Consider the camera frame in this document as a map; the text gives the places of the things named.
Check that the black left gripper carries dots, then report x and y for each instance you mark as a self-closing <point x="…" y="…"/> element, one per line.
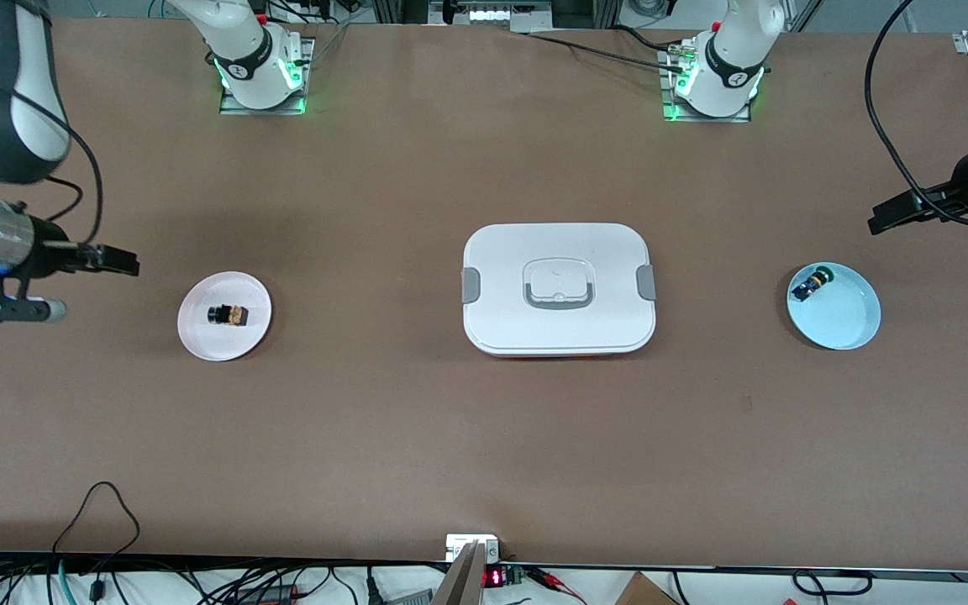
<point x="965" y="178"/>

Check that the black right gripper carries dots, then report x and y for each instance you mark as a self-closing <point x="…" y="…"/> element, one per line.
<point x="49" y="252"/>

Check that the orange black push switch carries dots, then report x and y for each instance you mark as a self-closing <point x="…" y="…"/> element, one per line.
<point x="236" y="315"/>

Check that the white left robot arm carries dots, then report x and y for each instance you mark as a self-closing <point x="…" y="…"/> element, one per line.
<point x="732" y="59"/>

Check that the white lidded lunch box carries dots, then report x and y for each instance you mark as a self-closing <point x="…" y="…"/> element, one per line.
<point x="560" y="328"/>

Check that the small white box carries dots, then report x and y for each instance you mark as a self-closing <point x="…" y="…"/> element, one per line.
<point x="459" y="544"/>

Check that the pink round plate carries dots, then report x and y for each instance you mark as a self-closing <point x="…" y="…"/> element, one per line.
<point x="198" y="336"/>

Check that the light blue round plate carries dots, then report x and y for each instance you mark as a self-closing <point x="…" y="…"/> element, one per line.
<point x="845" y="319"/>

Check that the black table edge strip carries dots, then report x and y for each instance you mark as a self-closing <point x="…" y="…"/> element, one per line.
<point x="198" y="559"/>

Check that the brown cardboard piece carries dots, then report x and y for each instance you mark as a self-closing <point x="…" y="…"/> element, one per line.
<point x="644" y="592"/>

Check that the red digit display module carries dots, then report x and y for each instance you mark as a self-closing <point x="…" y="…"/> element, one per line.
<point x="497" y="577"/>

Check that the red clip leads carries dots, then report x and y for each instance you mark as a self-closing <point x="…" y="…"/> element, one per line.
<point x="555" y="584"/>

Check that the blue green push switch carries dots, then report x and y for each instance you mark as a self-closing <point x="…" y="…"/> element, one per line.
<point x="807" y="288"/>

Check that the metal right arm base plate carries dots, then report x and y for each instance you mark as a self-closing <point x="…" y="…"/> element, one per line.
<point x="307" y="92"/>

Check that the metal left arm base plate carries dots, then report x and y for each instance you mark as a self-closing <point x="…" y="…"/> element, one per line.
<point x="669" y="109"/>

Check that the black metal frame structure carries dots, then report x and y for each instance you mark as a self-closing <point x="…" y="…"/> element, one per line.
<point x="568" y="13"/>

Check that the grey metal bracket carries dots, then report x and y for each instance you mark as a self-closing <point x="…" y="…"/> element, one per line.
<point x="463" y="580"/>

